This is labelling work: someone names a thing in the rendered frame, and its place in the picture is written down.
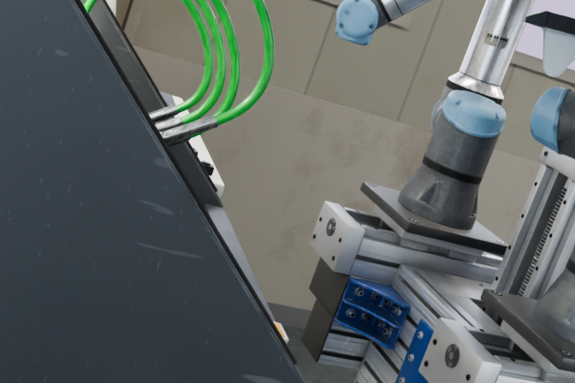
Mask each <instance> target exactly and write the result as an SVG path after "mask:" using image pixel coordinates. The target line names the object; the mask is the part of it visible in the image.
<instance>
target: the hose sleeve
mask: <svg viewBox="0 0 575 383"><path fill-rule="evenodd" d="M217 126H218V123H217V120H216V117H215V116H214V115H212V116H209V117H205V118H204V119H200V120H198V121H194V122H191V123H187V124H185V125H182V126H179V127H175V128H172V129H169V130H167V131H164V132H162V136H163V139H164V141H165V142H166V144H168V143H171V142H175V141H176V140H180V139H182V138H186V137H189V136H193V135H195V134H198V133H202V132H205V131H208V130H211V129H213V128H216V127H217Z"/></svg>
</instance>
